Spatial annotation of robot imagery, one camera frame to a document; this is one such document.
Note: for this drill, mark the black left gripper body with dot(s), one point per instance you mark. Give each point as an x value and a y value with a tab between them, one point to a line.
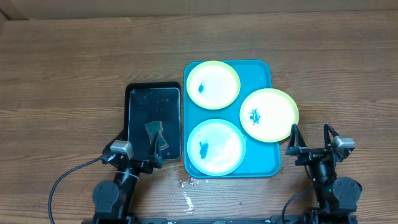
143	167

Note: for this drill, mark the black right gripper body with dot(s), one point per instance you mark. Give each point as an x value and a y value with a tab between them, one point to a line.
310	156

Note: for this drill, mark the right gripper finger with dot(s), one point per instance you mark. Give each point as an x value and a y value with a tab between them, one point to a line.
296	144
329	136

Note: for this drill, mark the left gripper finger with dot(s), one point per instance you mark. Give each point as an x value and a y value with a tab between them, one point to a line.
118	142
155	152

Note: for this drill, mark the green and orange sponge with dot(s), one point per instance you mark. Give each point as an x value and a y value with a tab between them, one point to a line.
155	128

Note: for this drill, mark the yellow-green plate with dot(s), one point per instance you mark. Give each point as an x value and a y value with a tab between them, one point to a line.
268	114
213	85

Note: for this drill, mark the light blue plate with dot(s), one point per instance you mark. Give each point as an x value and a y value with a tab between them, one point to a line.
216	147

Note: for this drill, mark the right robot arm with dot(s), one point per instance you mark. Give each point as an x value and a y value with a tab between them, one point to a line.
337	197

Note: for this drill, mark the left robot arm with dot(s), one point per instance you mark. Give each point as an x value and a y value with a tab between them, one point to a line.
112	198

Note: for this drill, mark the teal plastic tray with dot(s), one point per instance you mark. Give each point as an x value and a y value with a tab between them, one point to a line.
262	159

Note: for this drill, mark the black water tray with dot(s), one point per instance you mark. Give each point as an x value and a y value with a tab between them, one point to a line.
146	102

